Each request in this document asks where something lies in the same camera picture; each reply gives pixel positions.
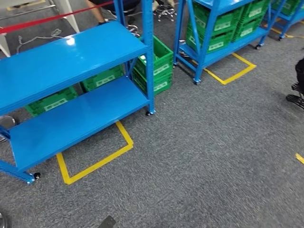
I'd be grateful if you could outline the dark stanchion with chrome base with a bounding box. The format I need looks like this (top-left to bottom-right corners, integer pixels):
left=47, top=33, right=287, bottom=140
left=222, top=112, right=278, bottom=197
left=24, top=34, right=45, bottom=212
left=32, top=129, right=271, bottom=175
left=0, top=114, right=17, bottom=144

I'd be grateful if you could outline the metal desk crossbar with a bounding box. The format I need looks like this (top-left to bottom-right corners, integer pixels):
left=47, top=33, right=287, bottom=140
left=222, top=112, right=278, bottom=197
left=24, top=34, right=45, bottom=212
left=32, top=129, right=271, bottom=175
left=0, top=3, right=57, bottom=21

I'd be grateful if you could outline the red barrier belt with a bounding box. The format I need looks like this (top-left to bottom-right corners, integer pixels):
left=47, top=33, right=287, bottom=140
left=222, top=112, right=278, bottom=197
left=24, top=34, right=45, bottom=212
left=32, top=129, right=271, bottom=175
left=0, top=0, right=115, bottom=35

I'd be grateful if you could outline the white cable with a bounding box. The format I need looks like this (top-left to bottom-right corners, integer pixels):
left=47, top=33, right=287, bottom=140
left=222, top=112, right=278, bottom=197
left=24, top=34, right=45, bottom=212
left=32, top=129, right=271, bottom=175
left=16, top=28, right=63, bottom=54

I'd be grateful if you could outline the tangle of floor cables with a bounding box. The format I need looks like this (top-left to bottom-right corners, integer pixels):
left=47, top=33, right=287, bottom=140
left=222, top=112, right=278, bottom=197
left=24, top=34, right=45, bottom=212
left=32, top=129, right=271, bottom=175
left=154, top=3, right=178, bottom=22

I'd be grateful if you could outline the blue metal shelf rack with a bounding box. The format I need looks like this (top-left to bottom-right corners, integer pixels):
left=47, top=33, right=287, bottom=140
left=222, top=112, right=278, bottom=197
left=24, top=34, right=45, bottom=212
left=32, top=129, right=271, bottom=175
left=0, top=0, right=157, bottom=185
left=271, top=0, right=304, bottom=41
left=173, top=0, right=288, bottom=86

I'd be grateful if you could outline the person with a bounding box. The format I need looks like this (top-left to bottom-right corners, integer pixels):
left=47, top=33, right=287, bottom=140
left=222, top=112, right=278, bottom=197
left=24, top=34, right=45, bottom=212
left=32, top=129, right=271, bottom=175
left=85, top=0, right=177, bottom=27

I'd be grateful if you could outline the white desk side panel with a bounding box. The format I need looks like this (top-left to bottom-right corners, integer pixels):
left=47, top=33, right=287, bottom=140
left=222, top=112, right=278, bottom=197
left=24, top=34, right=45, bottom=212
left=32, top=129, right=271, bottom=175
left=0, top=33, right=11, bottom=58
left=52, top=0, right=81, bottom=34

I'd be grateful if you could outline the black mechanical limb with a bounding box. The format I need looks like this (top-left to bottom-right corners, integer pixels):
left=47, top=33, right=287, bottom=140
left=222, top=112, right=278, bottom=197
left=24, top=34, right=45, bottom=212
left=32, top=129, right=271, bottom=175
left=285, top=57, right=304, bottom=111

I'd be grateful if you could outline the green plastic crate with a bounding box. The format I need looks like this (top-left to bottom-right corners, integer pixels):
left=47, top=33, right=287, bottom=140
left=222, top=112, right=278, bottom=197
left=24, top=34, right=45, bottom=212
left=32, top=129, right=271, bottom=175
left=241, top=0, right=271, bottom=23
left=192, top=1, right=244, bottom=38
left=272, top=0, right=302, bottom=17
left=232, top=18, right=265, bottom=43
left=131, top=68, right=173, bottom=96
left=186, top=27, right=236, bottom=55
left=134, top=34, right=173, bottom=81
left=80, top=64, right=124, bottom=93
left=24, top=86, right=78, bottom=118

